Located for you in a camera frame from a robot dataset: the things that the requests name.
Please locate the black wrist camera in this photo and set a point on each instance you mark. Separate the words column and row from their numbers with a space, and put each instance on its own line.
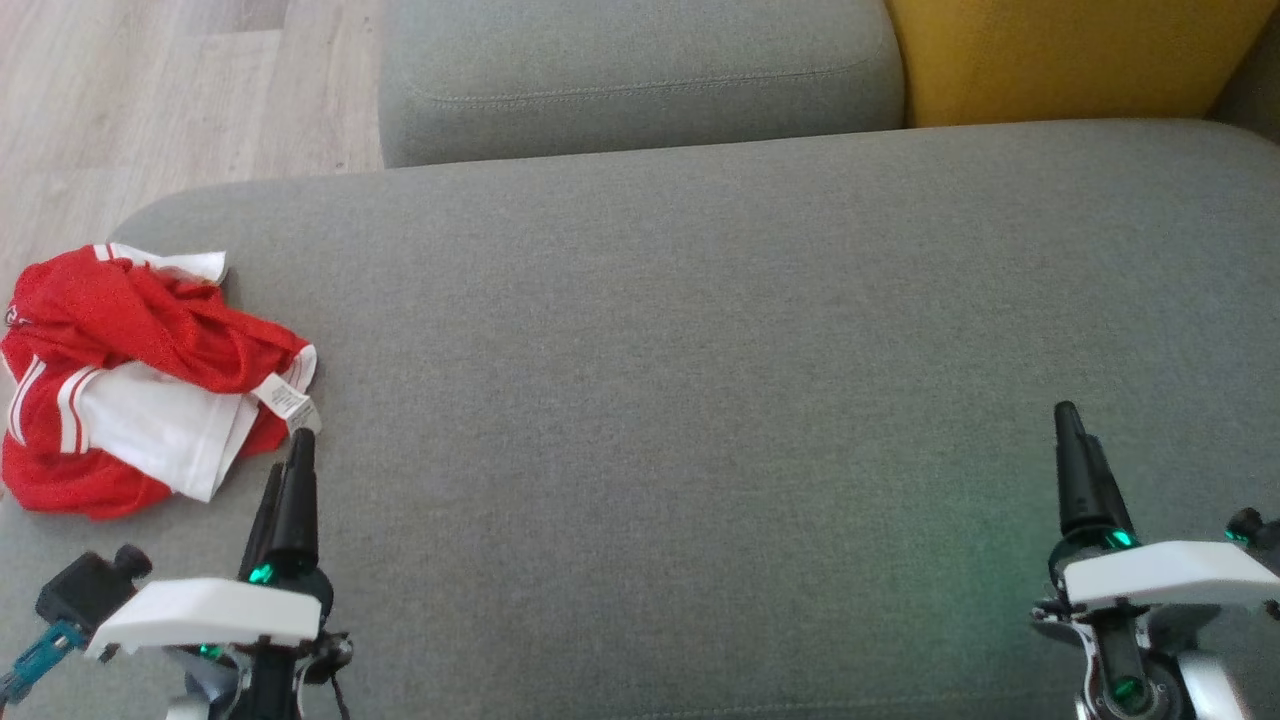
column 85, row 590
column 1255, row 530

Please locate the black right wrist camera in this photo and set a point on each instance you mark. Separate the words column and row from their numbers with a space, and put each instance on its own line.
column 1255, row 530

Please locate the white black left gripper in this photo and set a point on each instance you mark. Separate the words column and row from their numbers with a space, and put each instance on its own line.
column 210, row 610

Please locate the grey sofa cushion corner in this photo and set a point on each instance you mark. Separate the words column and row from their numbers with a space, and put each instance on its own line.
column 1255, row 100

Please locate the grey sofa seat cushion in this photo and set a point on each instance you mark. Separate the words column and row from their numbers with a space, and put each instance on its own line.
column 650, row 400

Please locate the yellow sofa cushion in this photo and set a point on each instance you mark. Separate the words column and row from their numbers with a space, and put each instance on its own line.
column 1060, row 60

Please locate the red basketball jersey number 23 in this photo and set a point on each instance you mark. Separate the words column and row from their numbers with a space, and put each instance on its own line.
column 150, row 420

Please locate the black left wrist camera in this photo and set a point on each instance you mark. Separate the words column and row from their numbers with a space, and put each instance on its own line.
column 85, row 590

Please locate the wide grey sofa back cushion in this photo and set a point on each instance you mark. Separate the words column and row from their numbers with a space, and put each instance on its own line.
column 640, row 70

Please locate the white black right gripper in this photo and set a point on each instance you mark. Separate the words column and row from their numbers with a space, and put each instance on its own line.
column 1160, row 575

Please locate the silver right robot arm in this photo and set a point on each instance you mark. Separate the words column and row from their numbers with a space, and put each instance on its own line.
column 1210, row 690

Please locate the red shorts white stripes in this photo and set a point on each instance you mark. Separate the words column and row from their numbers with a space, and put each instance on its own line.
column 120, row 310

